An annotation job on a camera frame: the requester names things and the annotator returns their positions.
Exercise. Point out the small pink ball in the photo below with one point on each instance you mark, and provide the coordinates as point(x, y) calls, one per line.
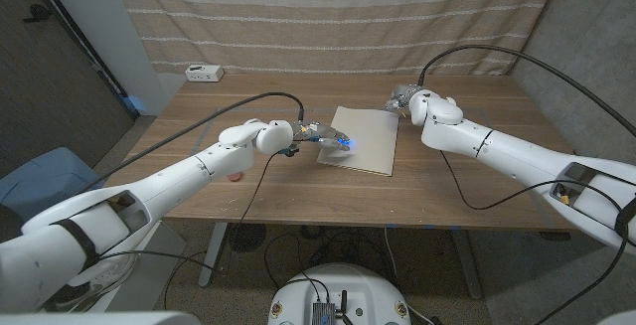
point(234, 177)

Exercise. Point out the black round floor fan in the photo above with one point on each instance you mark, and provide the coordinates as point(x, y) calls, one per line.
point(247, 237)

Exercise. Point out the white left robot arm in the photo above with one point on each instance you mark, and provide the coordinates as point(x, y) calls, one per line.
point(174, 178)

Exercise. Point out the grey table leg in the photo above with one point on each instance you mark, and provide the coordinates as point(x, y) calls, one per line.
point(467, 265)
point(213, 253)

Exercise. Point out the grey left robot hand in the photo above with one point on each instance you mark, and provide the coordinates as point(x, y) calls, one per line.
point(320, 133)

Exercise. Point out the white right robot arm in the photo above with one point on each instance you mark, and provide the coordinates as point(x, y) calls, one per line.
point(522, 156)

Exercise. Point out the beige striped curtain backdrop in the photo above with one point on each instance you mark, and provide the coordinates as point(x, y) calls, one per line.
point(328, 27)

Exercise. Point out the white floor board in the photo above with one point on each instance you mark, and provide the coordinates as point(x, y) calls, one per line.
point(154, 265)

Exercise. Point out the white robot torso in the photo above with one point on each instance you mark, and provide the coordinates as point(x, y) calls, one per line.
point(343, 285)

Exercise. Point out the beige paper file folder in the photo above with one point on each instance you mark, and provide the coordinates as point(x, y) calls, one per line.
point(367, 141)

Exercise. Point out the black antenna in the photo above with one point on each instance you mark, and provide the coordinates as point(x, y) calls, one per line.
point(344, 302)

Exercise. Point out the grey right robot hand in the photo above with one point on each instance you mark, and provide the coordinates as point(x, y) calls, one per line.
point(401, 97)

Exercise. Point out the black trouser leg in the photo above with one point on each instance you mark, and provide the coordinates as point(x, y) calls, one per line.
point(9, 220)

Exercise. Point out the grey sneaker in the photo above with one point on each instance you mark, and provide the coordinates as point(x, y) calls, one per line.
point(109, 277)

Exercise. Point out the grey metal electronics box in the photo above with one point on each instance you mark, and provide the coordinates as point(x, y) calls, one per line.
point(324, 314)

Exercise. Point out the white power strip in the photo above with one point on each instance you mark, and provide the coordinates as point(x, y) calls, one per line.
point(204, 73)

